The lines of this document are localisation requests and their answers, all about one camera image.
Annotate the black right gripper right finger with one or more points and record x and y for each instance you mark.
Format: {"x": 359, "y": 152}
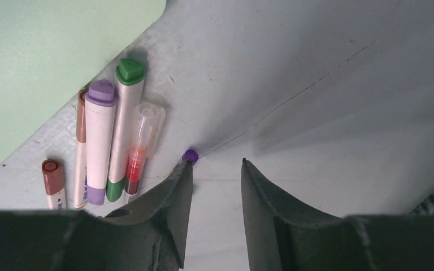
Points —
{"x": 284, "y": 233}

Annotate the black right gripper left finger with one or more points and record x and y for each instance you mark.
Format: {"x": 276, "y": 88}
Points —
{"x": 148, "y": 233}

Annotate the green capped white marker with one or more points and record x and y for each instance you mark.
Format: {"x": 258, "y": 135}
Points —
{"x": 190, "y": 155}

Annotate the clear red ink pen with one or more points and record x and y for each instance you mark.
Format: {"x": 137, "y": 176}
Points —
{"x": 150, "y": 119}

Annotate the brown capped white marker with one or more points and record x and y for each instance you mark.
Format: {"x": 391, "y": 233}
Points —
{"x": 79, "y": 198}

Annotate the red capped white marker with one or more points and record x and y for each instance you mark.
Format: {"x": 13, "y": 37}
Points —
{"x": 54, "y": 183}

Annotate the purple capped marker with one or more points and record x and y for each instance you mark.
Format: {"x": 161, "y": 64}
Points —
{"x": 100, "y": 106}

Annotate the green capped short marker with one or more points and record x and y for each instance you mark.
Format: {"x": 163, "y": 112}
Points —
{"x": 129, "y": 78}

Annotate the green clipboard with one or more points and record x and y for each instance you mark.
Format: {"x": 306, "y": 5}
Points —
{"x": 50, "y": 49}

